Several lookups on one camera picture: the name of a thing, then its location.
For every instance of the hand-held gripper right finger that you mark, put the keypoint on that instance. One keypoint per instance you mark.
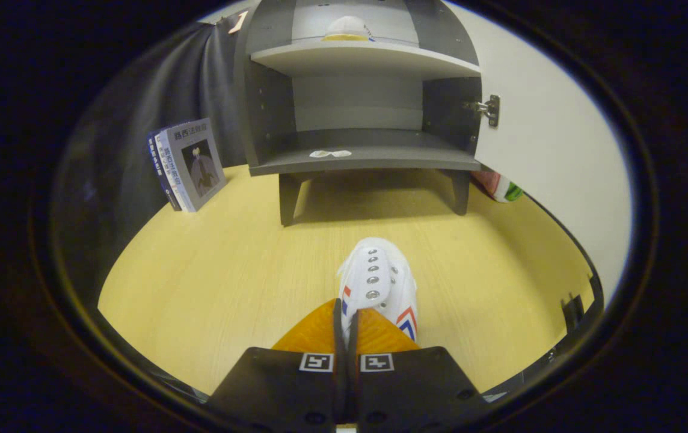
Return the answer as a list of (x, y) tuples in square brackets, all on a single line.
[(416, 385)]

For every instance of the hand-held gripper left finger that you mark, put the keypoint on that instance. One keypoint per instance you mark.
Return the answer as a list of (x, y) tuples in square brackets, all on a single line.
[(284, 385)]

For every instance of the white shoe with chevron stripes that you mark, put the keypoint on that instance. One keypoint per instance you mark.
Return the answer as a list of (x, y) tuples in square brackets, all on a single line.
[(380, 270), (347, 28)]

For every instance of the grey shoe cabinet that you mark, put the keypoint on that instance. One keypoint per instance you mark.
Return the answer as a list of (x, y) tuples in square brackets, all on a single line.
[(356, 90)]

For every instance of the metal door hinge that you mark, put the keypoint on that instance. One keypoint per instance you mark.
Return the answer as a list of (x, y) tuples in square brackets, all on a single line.
[(488, 109)]

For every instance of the green red striped object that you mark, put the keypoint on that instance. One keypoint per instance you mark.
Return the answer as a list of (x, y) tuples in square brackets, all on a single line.
[(500, 186)]

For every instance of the grey cover book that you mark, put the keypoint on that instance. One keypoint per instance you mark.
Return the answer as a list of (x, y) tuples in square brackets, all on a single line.
[(202, 162)]

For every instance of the white spine book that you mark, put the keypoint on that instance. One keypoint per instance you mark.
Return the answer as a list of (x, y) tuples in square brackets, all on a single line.
[(165, 162)]

